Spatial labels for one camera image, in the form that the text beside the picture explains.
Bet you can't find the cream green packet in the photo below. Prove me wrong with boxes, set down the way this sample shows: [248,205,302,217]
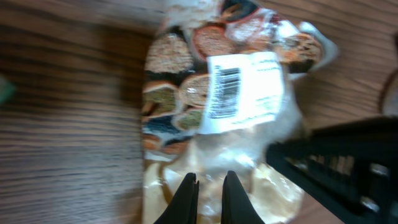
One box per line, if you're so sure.
[0,75,16,104]

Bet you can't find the brown white snack bag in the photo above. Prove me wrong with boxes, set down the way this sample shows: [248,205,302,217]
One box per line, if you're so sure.
[142,0,338,223]

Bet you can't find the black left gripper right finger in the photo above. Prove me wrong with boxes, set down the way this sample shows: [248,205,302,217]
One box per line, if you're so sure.
[221,170,264,224]

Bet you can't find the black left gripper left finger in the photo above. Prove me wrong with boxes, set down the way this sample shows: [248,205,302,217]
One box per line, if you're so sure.
[154,173,199,224]

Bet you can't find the grey plastic mesh basket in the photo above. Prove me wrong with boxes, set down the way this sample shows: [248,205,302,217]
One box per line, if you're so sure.
[265,118,397,224]

